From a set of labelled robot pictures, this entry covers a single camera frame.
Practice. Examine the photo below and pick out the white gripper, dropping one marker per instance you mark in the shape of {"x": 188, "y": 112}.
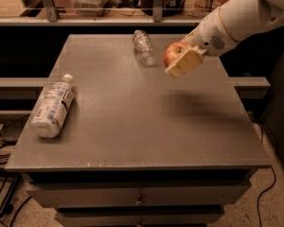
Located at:
{"x": 211, "y": 35}

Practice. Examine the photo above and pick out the red apple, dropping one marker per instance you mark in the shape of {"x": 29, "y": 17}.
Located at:
{"x": 172, "y": 52}

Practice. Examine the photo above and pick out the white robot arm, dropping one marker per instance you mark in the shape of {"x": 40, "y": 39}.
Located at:
{"x": 245, "y": 18}

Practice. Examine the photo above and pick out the clear crushed plastic bottle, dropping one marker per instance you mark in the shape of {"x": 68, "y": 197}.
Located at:
{"x": 143, "y": 49}

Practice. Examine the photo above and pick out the labelled blue plastic bottle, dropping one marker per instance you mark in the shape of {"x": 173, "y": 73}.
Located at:
{"x": 50, "y": 116}

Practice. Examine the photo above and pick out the grey drawer cabinet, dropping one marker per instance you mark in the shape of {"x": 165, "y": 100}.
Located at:
{"x": 134, "y": 124}

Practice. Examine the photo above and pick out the clear plastic container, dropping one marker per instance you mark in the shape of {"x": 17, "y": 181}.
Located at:
{"x": 91, "y": 8}

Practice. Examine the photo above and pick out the top drawer with knob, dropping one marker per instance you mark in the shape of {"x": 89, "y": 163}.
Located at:
{"x": 85, "y": 195}

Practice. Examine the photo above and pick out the black power adapter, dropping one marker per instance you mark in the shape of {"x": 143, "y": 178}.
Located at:
{"x": 11, "y": 133}

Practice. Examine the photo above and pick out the metal shelf rail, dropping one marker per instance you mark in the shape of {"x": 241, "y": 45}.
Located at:
{"x": 116, "y": 13}

